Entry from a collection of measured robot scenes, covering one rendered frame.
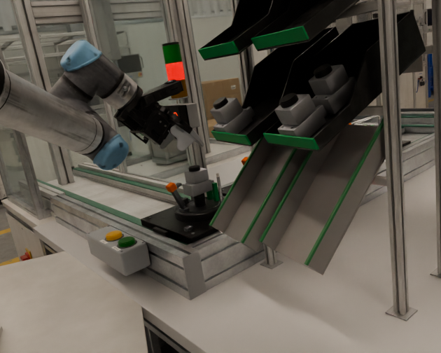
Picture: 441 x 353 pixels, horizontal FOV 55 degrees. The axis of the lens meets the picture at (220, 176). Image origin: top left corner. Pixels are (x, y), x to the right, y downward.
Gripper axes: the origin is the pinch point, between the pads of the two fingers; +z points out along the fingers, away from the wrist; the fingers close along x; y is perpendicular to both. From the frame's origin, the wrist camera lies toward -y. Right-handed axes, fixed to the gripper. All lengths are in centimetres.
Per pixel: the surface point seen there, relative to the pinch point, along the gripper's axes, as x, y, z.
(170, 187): 1.0, 13.2, 0.9
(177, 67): -16.6, -20.1, -6.3
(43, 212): -81, 34, 7
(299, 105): 43.8, -0.3, -12.5
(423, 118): -11, -90, 112
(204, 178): 2.3, 6.5, 7.8
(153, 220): -7.3, 21.3, 6.6
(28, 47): -105, -22, -29
